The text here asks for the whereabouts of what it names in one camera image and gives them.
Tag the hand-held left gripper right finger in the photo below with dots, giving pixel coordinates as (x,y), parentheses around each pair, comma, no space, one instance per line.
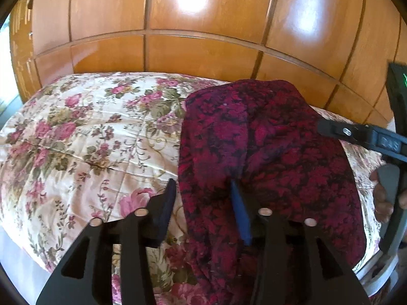
(242,219)

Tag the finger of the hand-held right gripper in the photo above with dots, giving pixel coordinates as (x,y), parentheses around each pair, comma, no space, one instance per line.
(345,131)

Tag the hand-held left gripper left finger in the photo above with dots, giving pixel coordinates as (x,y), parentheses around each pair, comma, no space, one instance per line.
(163,209)

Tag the red floral knit garment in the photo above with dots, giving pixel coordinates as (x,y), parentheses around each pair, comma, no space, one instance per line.
(279,165)

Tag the person's right hand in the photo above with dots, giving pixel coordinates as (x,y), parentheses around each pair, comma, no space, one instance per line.
(381,197)

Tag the floral quilt bed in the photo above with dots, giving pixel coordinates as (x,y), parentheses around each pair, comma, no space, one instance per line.
(82,139)

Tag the white bed sheet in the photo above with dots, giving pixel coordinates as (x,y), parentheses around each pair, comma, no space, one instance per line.
(19,260)

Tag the wooden panelled wardrobe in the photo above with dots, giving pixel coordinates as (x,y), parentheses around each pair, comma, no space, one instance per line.
(203,47)

